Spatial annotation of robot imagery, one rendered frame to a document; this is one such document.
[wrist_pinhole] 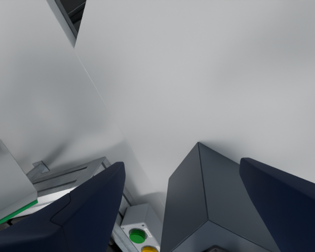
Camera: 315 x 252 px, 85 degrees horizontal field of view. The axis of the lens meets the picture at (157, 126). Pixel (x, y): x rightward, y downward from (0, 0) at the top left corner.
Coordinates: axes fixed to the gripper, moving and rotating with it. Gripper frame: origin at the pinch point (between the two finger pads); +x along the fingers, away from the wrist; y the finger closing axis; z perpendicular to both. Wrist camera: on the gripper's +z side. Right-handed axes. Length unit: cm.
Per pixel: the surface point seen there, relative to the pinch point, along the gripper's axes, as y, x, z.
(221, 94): -11.0, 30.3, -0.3
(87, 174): 19.8, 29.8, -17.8
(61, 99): 25.0, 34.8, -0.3
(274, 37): -18.6, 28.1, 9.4
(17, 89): 36, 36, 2
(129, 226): 10.3, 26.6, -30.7
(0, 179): 32.1, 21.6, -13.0
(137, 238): 8.4, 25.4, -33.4
